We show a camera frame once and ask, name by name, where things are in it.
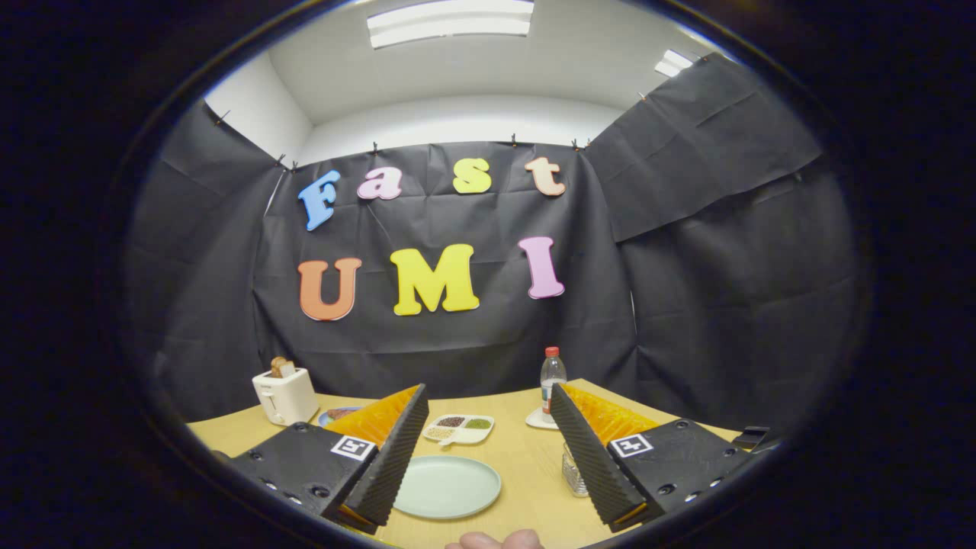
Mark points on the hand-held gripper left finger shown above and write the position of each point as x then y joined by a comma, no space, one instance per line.
393,457

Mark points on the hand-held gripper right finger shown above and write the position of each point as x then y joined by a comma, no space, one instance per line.
591,461

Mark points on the pile of pale beans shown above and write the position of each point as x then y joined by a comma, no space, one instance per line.
440,432

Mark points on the light green plate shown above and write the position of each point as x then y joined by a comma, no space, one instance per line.
450,488

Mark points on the white square coaster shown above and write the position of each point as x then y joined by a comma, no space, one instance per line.
537,421

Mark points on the pile of dark beans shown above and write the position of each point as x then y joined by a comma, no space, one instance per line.
451,421

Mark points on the meat and salad serving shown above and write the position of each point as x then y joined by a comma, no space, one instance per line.
339,413

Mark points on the small blue plate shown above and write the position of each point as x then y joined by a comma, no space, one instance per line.
324,419

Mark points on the white divided dish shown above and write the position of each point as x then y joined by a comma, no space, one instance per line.
469,436

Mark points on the clear water bottle red cap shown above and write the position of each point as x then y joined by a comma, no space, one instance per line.
550,381

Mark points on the pile of green beans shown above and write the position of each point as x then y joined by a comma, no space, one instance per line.
478,424

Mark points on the white toaster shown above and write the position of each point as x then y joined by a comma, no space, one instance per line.
288,398

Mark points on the black backdrop cloth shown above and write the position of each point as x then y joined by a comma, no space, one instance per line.
457,343

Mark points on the toast slice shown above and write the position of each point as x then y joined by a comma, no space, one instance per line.
282,367

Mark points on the black table clamp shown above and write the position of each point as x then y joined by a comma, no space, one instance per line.
751,437

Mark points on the small ceiling light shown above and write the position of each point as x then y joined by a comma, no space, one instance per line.
675,62

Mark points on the long ceiling light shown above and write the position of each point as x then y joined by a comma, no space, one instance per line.
450,21

